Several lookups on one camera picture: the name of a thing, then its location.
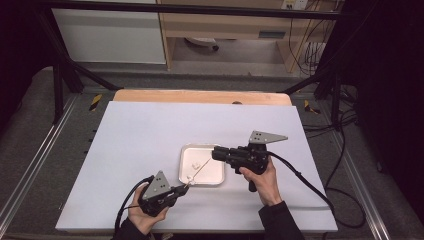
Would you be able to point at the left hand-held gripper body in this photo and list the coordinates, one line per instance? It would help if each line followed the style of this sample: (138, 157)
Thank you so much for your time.
(156, 196)

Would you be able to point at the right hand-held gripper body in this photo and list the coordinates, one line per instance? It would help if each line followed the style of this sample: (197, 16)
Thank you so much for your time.
(250, 156)

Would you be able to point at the thin wooden skewer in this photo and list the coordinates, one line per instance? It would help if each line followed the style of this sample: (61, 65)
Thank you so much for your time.
(201, 170)

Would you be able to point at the square metal tray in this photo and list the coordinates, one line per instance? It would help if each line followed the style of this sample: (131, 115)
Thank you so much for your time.
(200, 173)

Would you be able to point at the person's left hand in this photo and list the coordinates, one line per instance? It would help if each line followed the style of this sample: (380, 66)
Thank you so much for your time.
(145, 221)

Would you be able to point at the person's right hand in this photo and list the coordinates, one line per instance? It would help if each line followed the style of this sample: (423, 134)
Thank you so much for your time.
(263, 183)

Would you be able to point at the wooden table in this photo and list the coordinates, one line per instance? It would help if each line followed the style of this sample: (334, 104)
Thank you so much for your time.
(200, 96)

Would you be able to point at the white board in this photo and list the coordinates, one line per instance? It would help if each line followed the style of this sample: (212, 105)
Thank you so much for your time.
(150, 133)

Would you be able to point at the yellow black tape strip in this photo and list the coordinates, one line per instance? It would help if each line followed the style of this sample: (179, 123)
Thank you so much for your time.
(310, 107)
(95, 102)

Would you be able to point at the chair base with caster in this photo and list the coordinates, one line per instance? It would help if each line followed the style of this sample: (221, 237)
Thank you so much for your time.
(201, 41)

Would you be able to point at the light wooden desk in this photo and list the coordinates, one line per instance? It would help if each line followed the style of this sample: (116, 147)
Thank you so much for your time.
(216, 24)

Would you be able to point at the dark curtain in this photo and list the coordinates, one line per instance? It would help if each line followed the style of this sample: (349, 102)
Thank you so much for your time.
(20, 50)
(390, 83)

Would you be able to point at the white cabinet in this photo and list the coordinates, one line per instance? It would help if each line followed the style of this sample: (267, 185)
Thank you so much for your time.
(106, 36)

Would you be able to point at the aluminium floor rail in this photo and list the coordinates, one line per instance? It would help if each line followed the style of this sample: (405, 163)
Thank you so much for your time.
(36, 156)
(361, 186)

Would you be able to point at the black metal frame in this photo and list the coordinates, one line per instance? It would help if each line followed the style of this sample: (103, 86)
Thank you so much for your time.
(186, 8)

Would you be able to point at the white wall socket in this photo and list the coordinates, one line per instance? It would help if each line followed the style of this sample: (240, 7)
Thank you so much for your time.
(295, 4)

